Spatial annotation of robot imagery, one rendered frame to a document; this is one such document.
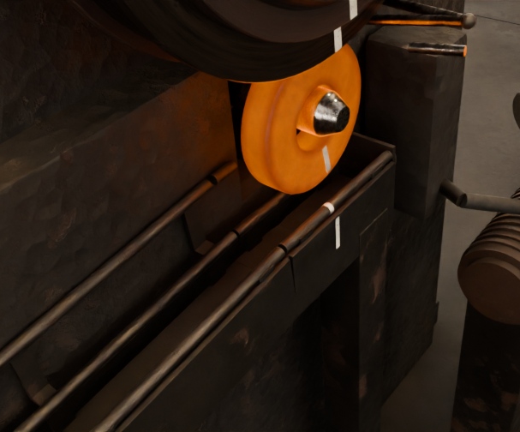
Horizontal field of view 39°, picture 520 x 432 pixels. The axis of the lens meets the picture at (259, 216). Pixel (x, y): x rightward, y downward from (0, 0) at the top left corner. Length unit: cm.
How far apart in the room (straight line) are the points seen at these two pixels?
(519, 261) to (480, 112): 137
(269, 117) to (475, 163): 149
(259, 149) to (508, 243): 45
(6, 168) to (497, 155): 170
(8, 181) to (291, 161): 26
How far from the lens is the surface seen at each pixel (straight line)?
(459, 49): 69
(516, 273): 99
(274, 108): 64
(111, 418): 62
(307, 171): 71
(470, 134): 221
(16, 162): 60
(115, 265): 66
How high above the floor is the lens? 117
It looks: 38 degrees down
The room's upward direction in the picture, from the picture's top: 6 degrees counter-clockwise
